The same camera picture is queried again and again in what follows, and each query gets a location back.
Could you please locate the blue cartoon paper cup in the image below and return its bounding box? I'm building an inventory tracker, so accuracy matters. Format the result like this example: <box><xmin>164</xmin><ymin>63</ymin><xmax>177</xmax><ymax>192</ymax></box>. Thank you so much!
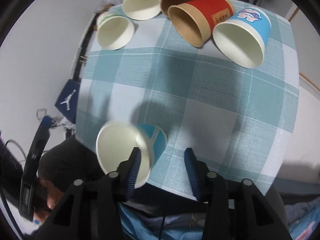
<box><xmin>96</xmin><ymin>122</ymin><xmax>168</xmax><ymax>188</ymax></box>
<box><xmin>213</xmin><ymin>7</ymin><xmax>272</xmax><ymax>69</ymax></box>

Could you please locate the green-print white cup left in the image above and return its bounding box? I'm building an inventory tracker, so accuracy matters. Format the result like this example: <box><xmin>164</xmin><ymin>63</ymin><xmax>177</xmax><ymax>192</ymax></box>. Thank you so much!
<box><xmin>96</xmin><ymin>11</ymin><xmax>135</xmax><ymax>50</ymax></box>

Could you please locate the green-print white cup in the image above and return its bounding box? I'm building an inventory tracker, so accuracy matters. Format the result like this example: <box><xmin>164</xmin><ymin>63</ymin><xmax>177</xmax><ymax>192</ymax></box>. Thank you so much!
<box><xmin>96</xmin><ymin>11</ymin><xmax>135</xmax><ymax>50</ymax></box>
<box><xmin>122</xmin><ymin>0</ymin><xmax>161</xmax><ymax>21</ymax></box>

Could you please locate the red paper cup near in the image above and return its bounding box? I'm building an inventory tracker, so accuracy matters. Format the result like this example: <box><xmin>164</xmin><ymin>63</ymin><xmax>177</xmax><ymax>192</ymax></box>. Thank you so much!
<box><xmin>168</xmin><ymin>0</ymin><xmax>236</xmax><ymax>48</ymax></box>

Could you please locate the green-print white cup right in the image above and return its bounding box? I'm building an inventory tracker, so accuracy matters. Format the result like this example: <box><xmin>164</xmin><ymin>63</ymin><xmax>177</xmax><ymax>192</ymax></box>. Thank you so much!
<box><xmin>122</xmin><ymin>0</ymin><xmax>161</xmax><ymax>21</ymax></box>

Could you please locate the person's hand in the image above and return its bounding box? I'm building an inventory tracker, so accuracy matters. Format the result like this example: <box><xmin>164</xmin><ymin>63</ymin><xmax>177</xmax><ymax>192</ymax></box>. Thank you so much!
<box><xmin>34</xmin><ymin>178</ymin><xmax>64</xmax><ymax>223</ymax></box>

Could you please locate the navy jordan shoe box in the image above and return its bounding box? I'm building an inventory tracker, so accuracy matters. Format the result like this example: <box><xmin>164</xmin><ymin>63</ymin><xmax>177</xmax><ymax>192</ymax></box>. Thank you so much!
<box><xmin>55</xmin><ymin>80</ymin><xmax>80</xmax><ymax>124</ymax></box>

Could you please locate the teal checkered tablecloth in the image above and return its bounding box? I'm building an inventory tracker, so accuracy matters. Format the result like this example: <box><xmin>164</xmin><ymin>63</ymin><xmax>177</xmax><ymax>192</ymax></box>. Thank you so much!
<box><xmin>76</xmin><ymin>12</ymin><xmax>299</xmax><ymax>197</ymax></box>

